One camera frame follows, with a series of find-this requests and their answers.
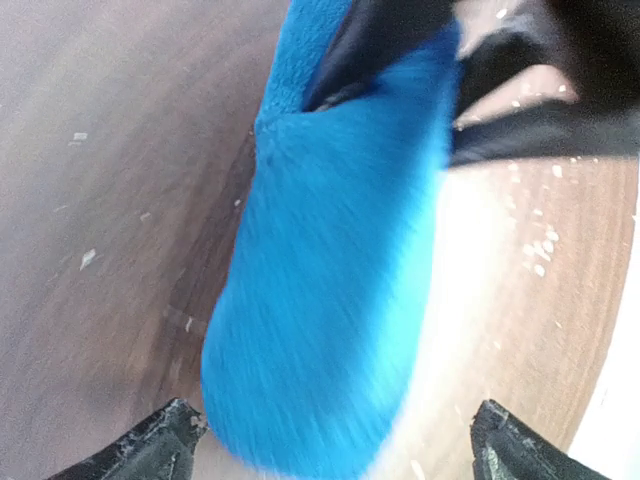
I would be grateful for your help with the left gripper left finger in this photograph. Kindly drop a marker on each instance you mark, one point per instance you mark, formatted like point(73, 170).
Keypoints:
point(161, 446)

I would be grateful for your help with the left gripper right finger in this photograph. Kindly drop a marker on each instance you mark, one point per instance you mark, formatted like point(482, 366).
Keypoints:
point(505, 448)

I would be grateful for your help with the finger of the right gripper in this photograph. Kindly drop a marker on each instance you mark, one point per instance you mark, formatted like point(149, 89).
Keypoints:
point(372, 36)
point(595, 45)

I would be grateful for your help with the blue towel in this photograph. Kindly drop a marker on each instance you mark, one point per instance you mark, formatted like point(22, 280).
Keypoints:
point(313, 340)

